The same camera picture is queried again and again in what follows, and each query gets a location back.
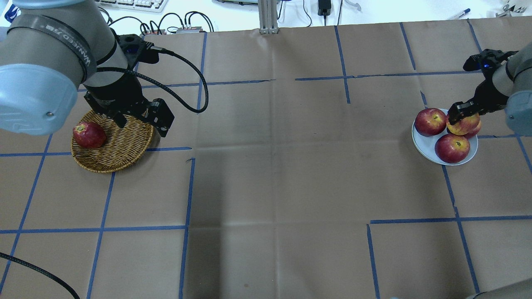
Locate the red apple on plate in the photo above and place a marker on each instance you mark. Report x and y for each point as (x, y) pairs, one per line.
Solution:
(452, 148)
(473, 132)
(430, 122)

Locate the red apple left on plate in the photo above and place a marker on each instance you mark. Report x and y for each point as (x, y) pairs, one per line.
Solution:
(430, 122)

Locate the red yellow transferred apple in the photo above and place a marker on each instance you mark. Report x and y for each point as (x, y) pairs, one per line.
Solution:
(464, 126)

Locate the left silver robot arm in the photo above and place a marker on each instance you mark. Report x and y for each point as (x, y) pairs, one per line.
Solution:
(55, 46)

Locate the woven wicker basket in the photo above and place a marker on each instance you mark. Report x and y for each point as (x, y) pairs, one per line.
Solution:
(123, 146)

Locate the light blue plate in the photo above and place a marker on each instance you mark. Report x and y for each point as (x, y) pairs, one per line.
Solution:
(425, 145)

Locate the aluminium frame post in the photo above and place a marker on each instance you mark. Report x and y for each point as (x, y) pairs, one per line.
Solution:
(268, 17)

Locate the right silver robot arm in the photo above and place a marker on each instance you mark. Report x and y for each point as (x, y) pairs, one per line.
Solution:
(507, 86)

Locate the blue white pen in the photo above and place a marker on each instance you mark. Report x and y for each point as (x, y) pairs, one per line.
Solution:
(460, 14)

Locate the black power adapter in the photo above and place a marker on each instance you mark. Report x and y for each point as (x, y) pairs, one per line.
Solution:
(324, 7)

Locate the red apple in basket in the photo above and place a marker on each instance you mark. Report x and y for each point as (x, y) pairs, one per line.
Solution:
(89, 135)

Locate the red apple far on plate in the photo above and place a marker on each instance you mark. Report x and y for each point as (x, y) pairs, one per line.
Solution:
(473, 132)

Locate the small usb hub box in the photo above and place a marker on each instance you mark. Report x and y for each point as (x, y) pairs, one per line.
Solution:
(186, 30)

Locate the red apple near on plate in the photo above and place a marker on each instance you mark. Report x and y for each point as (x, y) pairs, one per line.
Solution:
(452, 148)

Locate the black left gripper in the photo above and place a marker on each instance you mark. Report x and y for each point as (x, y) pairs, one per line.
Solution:
(117, 91)

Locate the white keyboard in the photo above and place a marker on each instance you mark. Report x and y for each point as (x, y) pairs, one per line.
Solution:
(156, 6)

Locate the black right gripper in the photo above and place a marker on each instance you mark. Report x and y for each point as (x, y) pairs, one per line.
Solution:
(489, 94)

